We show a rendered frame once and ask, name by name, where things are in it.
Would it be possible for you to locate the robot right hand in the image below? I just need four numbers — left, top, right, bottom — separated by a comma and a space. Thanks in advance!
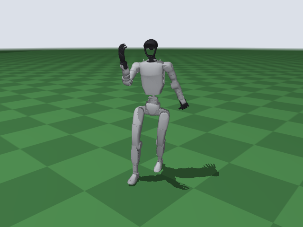
118, 44, 128, 70

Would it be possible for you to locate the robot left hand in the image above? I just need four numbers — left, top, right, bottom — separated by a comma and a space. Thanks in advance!
178, 100, 189, 110

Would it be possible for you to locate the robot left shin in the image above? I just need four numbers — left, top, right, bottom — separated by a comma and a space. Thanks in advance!
156, 139, 166, 162

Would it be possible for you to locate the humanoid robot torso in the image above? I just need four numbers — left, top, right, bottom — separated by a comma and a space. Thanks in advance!
140, 59, 165, 116

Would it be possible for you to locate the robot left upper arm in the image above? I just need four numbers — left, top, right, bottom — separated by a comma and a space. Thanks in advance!
162, 62, 178, 89

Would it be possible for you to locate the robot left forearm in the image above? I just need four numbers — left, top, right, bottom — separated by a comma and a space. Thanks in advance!
174, 81, 186, 105

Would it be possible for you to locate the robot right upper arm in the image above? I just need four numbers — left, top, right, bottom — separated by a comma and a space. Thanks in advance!
123, 62, 141, 86

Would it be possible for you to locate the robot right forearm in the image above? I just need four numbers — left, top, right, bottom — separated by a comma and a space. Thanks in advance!
120, 65, 130, 82

